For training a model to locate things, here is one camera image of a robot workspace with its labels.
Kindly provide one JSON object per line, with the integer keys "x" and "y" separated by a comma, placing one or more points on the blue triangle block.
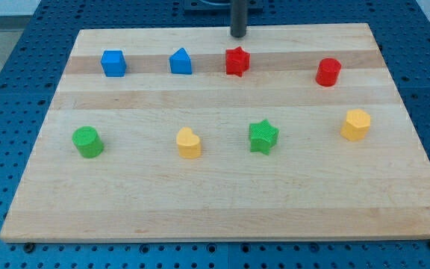
{"x": 180, "y": 62}

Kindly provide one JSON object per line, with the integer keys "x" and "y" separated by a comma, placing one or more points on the blue cube block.
{"x": 113, "y": 63}

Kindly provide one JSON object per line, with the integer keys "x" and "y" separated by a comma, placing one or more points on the yellow heart block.
{"x": 188, "y": 143}

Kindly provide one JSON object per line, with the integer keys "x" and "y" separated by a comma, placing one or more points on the green star block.
{"x": 262, "y": 136}

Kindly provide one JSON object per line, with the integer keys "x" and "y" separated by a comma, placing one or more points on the red star block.
{"x": 237, "y": 61}

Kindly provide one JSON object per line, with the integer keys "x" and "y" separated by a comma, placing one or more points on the wooden board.
{"x": 315, "y": 185}

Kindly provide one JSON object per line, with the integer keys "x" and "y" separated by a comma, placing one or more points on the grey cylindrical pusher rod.
{"x": 238, "y": 16}

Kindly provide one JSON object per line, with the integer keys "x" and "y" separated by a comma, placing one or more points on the green cylinder block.
{"x": 87, "y": 141}

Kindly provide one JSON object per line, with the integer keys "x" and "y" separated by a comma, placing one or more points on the red cylinder block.
{"x": 328, "y": 72}

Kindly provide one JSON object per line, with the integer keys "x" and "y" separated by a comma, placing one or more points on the yellow hexagon block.
{"x": 356, "y": 125}

